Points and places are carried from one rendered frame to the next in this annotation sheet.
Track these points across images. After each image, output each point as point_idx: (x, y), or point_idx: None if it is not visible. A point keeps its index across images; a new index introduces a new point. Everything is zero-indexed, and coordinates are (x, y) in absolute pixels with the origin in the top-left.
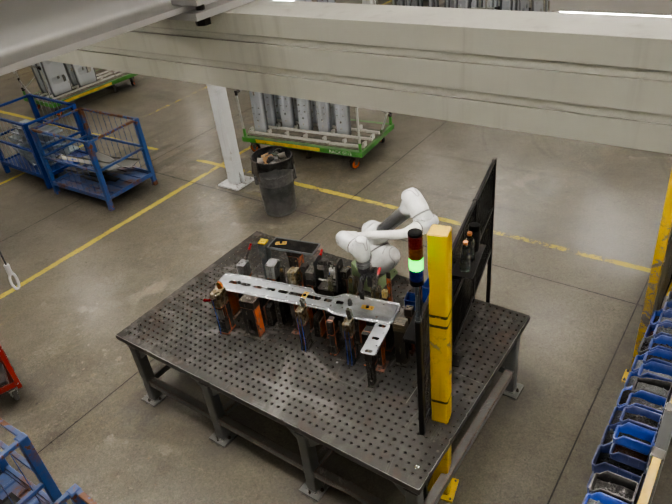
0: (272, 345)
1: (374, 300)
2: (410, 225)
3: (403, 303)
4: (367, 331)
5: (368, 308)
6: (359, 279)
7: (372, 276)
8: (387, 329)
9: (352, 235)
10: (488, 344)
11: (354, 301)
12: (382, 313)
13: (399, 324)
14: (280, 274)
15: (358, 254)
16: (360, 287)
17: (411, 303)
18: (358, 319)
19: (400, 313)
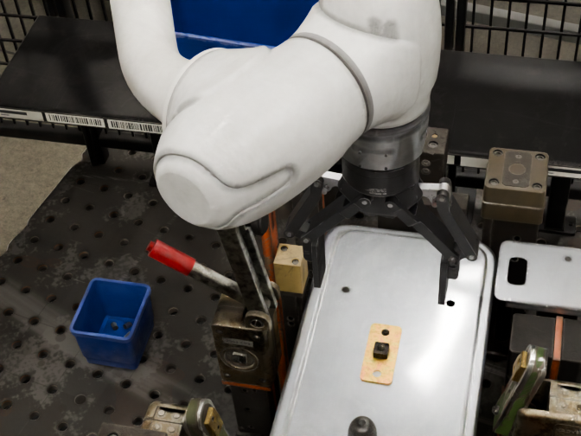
0: None
1: (315, 332)
2: None
3: (95, 382)
4: (557, 337)
5: (391, 346)
6: (449, 196)
7: (308, 216)
8: (537, 246)
9: (267, 53)
10: None
11: (333, 427)
12: (419, 283)
13: (544, 169)
14: None
15: (440, 44)
16: (467, 225)
17: (142, 319)
18: (482, 386)
19: (170, 386)
